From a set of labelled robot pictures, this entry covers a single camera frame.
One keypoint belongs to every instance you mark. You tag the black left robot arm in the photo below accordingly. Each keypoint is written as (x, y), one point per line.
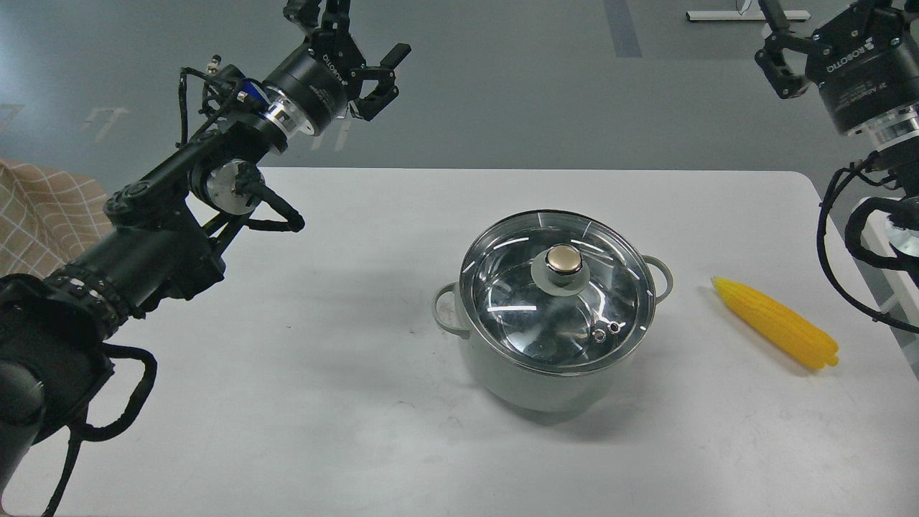
(169, 232)

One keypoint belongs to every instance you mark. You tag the beige checkered cloth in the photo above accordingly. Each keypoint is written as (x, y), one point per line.
(48, 217)

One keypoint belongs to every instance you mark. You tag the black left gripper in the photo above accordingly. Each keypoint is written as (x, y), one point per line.
(328, 70)

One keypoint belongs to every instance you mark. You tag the white desk base bar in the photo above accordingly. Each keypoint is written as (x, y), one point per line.
(749, 15)

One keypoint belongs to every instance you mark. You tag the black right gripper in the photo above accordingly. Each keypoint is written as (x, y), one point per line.
(865, 63)

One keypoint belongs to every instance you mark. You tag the glass pot lid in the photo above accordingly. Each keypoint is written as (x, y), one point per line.
(558, 292)

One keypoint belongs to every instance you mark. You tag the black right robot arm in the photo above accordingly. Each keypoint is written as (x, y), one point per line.
(881, 231)

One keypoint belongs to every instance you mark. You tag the yellow toy corn cob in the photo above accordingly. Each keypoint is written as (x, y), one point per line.
(785, 329)

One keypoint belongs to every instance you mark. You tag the grey steel cooking pot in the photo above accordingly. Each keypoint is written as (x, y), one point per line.
(515, 385)

